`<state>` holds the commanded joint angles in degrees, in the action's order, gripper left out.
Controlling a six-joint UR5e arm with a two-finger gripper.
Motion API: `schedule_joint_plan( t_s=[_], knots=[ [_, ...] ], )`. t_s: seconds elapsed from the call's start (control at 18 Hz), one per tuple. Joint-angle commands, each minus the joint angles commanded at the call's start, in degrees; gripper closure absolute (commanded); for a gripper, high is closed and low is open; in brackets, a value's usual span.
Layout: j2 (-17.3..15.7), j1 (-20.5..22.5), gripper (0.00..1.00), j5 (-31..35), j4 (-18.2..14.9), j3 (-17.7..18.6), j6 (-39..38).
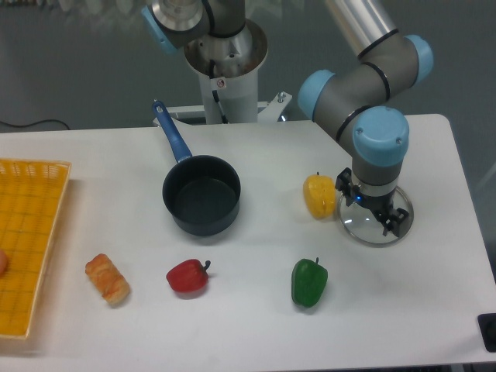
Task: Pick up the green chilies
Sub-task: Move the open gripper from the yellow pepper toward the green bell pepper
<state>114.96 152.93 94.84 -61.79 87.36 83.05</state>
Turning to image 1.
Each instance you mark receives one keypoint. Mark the yellow bell pepper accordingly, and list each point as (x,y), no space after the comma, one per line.
(319,195)

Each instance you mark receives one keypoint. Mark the orange item in basket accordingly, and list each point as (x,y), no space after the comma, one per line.
(4,261)

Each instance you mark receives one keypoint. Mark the dark saucepan blue handle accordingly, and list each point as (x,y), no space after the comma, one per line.
(201,192)

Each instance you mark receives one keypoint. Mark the green bell pepper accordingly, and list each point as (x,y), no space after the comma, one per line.
(308,282)

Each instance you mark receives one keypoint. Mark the yellow woven basket tray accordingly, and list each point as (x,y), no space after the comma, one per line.
(32,193)

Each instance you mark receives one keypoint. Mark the round glass pot lid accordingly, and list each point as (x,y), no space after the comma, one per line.
(361,225)

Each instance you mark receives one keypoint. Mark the red bell pepper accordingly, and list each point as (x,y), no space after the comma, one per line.
(189,276)

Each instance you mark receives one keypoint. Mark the brown pastry bread roll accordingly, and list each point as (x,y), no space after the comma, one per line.
(107,279)

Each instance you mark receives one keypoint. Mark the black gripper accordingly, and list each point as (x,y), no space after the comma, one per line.
(378,199)

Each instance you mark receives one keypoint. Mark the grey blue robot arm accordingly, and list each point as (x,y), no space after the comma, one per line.
(351,109)

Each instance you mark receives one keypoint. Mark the black table corner device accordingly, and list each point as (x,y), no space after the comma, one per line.
(487,325)

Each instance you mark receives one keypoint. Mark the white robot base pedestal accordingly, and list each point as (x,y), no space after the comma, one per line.
(227,70)

